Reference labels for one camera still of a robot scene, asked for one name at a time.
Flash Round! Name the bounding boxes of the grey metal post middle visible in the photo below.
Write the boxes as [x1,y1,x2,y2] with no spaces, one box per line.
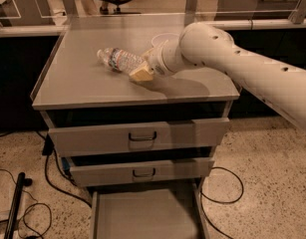
[184,0,198,25]

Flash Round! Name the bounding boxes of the black cable right floor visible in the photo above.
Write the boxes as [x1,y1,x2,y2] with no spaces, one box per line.
[199,165,245,239]

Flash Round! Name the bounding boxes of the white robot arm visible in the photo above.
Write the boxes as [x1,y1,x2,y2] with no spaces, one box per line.
[131,22,306,131]

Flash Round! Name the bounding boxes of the thin black cable loop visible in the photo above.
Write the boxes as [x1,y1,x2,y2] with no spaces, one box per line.
[0,167,53,239]

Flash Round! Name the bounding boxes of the grey metal post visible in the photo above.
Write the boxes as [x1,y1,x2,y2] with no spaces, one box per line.
[288,0,306,24]
[62,0,78,16]
[184,0,198,25]

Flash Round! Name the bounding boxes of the grey desk background right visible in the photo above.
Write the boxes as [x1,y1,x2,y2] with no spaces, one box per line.
[214,0,299,21]

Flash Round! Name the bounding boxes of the black drawer handle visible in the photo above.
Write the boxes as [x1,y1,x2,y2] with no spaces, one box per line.
[128,131,157,141]
[133,167,155,178]

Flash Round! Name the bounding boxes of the grey drawer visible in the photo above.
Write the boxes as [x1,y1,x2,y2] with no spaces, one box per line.
[89,180,209,239]
[44,116,229,157]
[70,147,214,187]

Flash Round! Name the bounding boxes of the black cable floor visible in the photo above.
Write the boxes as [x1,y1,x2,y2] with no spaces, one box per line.
[34,129,93,209]
[199,165,245,239]

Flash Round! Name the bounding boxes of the black pole on floor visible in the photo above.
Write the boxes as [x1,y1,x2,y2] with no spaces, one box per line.
[4,172,28,239]

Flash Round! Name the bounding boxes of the grey cabinet background left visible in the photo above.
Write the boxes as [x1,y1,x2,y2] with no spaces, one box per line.
[0,0,54,27]

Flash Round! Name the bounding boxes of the clear acrylic barrier panel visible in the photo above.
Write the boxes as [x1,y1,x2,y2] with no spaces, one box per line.
[0,0,306,27]

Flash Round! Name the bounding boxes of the white ledge rail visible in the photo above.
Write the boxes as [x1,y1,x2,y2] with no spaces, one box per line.
[0,19,306,38]

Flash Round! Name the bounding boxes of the black cable left floor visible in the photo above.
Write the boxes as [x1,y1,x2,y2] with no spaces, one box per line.
[34,129,93,209]

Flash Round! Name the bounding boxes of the grey metal post left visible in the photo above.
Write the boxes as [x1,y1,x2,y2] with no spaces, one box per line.
[62,0,78,16]

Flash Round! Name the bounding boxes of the clear plastic water bottle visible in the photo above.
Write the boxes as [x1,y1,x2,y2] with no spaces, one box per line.
[97,48,146,74]

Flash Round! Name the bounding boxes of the grey top drawer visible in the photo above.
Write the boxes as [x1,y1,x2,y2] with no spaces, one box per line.
[44,116,229,157]

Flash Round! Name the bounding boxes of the grey middle drawer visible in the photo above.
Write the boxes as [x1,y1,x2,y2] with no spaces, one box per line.
[70,147,214,187]

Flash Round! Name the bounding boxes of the grey drawer cabinet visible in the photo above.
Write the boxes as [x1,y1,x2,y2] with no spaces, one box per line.
[31,15,239,190]

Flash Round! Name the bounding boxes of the black top drawer handle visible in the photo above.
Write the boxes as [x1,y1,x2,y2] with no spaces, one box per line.
[128,131,157,141]

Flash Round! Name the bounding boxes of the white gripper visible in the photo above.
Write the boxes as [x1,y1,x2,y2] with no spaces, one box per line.
[130,39,189,82]

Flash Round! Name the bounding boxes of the black middle drawer handle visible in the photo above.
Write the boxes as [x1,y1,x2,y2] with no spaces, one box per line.
[133,167,155,178]

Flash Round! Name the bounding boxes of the grey bottom drawer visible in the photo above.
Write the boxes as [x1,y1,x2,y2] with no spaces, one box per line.
[89,180,209,239]

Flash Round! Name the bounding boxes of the white ceramic bowl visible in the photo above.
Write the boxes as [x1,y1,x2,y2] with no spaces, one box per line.
[152,33,178,48]

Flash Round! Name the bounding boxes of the grey metal post right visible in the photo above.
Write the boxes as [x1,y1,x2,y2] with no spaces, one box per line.
[288,0,306,24]

